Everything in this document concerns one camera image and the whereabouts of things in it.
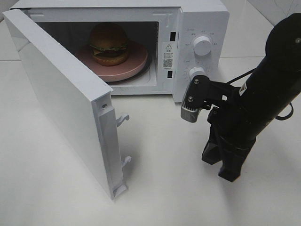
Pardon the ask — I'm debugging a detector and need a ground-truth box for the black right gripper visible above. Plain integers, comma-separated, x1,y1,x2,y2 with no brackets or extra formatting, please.
202,106,256,182

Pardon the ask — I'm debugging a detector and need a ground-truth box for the white microwave knob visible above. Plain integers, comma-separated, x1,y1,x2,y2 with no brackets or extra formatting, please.
189,66,206,81
192,35,212,56

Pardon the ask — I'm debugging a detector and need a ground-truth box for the pink round plate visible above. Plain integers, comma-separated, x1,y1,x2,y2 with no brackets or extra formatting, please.
75,41,148,82

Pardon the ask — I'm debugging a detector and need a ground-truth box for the white microwave door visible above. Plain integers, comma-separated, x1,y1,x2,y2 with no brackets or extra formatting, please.
4,9,131,199

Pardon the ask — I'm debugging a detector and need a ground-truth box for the toy burger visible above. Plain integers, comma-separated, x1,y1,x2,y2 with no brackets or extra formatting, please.
89,22,129,66

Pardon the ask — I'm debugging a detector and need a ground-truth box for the white warning label sticker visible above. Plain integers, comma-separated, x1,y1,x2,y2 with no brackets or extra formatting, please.
162,42,176,69

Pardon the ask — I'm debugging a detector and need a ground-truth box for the white microwave oven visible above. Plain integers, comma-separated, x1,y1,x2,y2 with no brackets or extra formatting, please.
4,0,229,107

